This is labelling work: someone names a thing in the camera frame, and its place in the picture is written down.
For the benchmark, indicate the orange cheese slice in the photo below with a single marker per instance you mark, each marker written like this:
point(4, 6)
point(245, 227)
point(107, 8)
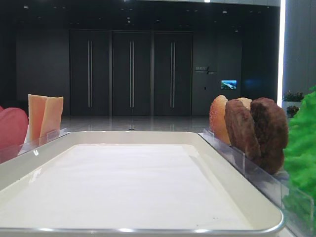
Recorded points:
point(36, 105)
point(52, 115)

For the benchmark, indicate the thin brown meat patty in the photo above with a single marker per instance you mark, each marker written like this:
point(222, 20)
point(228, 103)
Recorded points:
point(240, 128)

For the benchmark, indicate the thick brown meat patty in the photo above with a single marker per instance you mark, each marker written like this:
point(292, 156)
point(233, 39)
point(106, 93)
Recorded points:
point(271, 129)

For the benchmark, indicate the red tomato slice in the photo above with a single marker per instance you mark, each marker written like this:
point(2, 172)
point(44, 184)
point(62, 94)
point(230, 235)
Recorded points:
point(13, 127)

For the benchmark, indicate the green lettuce leaf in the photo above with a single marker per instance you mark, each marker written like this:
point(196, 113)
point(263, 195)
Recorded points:
point(300, 161)

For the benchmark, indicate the bun top left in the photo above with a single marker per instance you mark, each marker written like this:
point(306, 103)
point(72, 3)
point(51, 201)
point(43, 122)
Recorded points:
point(216, 118)

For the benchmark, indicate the bun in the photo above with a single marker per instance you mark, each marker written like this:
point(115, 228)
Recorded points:
point(216, 118)
point(246, 102)

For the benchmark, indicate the bun top right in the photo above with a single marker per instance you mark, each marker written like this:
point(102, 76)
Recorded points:
point(246, 102)

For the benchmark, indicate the white rectangular metal tray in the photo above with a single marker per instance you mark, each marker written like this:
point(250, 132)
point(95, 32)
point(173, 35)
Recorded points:
point(131, 184)

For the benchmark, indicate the potted plants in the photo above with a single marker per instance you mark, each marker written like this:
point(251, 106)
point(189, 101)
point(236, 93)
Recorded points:
point(291, 103)

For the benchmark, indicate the clear acrylic rack left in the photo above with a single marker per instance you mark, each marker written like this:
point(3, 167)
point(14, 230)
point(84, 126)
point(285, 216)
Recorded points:
point(9, 153)

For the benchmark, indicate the clear acrylic rack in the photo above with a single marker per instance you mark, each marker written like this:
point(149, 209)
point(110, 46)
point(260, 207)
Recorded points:
point(266, 172)
point(9, 153)

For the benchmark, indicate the clear acrylic rack right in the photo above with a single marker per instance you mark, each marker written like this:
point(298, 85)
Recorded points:
point(266, 172)

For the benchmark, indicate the wall screen display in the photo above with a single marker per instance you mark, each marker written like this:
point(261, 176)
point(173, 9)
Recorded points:
point(229, 84)

